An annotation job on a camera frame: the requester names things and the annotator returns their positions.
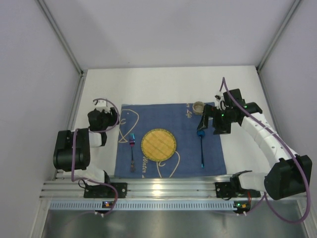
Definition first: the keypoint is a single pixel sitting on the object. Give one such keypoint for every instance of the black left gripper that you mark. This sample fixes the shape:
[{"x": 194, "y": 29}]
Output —
[{"x": 99, "y": 121}]

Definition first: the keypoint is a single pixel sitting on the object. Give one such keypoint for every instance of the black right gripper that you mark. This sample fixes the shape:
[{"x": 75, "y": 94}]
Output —
[{"x": 209, "y": 115}]

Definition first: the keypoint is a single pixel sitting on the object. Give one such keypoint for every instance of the blue metallic spoon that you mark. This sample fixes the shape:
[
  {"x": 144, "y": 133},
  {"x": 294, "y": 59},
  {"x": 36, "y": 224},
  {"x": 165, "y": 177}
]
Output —
[{"x": 201, "y": 135}]

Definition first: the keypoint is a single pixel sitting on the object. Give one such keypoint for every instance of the speckled ceramic cup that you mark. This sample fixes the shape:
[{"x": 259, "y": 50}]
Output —
[{"x": 198, "y": 108}]

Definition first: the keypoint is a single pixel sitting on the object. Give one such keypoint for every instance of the purple fork with patterned handle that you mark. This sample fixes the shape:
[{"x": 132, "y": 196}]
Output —
[{"x": 132, "y": 144}]

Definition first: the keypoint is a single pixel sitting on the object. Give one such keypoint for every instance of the round yellow woven coaster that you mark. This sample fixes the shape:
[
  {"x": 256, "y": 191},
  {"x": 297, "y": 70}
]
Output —
[{"x": 158, "y": 145}]

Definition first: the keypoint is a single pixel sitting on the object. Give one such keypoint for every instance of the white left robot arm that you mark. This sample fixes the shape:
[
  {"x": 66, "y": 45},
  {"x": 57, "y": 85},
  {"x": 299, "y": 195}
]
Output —
[{"x": 72, "y": 152}]

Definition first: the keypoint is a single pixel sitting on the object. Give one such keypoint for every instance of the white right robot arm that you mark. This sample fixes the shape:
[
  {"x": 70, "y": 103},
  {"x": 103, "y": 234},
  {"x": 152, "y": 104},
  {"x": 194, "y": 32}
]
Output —
[{"x": 289, "y": 173}]

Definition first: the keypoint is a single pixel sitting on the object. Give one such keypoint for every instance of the left aluminium corner post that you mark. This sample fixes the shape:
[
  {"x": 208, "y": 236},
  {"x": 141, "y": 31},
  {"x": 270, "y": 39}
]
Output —
[{"x": 60, "y": 36}]

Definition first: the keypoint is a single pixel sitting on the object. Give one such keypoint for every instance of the aluminium corner post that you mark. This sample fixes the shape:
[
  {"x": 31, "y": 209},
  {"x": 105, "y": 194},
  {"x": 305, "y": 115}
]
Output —
[
  {"x": 60, "y": 36},
  {"x": 278, "y": 34}
]

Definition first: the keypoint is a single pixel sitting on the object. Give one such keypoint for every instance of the aluminium front rail frame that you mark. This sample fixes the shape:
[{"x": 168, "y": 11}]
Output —
[{"x": 141, "y": 188}]

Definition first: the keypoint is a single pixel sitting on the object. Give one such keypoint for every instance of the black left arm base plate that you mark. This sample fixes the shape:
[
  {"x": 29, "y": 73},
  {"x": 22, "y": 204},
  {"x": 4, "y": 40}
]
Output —
[{"x": 102, "y": 191}]

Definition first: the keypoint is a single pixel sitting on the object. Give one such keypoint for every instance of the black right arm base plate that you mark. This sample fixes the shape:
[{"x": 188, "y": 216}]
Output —
[{"x": 227, "y": 190}]

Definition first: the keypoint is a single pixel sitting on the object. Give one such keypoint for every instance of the perforated grey cable duct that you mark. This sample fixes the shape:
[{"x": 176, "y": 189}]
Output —
[{"x": 150, "y": 205}]

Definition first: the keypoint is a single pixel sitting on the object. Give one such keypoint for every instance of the right aluminium corner post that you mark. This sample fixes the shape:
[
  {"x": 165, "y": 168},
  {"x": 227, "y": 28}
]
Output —
[{"x": 278, "y": 34}]

